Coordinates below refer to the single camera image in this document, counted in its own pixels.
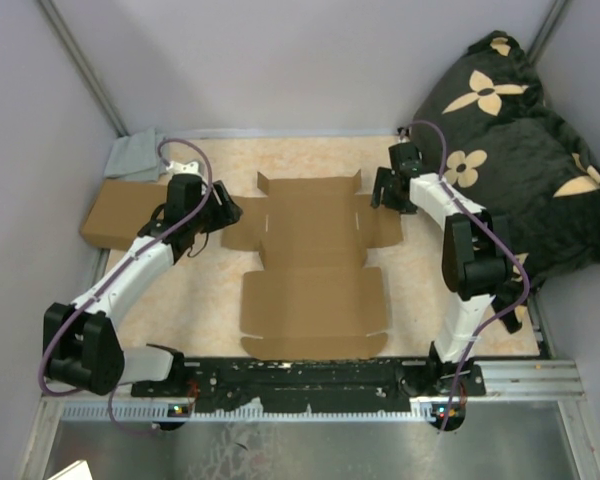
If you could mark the brown cardboard box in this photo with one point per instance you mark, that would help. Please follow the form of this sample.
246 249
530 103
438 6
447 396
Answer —
315 297
119 211

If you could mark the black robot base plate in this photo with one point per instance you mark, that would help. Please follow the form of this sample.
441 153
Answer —
385 384

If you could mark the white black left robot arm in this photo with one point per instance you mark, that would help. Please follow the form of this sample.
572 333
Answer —
81 348

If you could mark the black floral plush pillow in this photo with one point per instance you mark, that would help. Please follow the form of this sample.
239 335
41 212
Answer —
485 125

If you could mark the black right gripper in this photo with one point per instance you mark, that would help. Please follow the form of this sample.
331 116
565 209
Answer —
384 179

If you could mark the closed brown cardboard box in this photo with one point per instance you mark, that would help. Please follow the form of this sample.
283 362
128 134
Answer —
119 211

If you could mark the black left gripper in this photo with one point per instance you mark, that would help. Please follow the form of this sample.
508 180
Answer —
227 213

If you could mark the grey folded cloth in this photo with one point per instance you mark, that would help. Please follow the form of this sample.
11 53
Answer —
134 158

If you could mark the white paper corner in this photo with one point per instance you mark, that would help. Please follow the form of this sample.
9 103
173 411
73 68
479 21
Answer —
78 470

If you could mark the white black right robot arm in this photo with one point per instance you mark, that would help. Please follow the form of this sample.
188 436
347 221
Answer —
476 259

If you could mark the aluminium frame rail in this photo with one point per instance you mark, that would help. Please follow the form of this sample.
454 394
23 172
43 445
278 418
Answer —
516 380

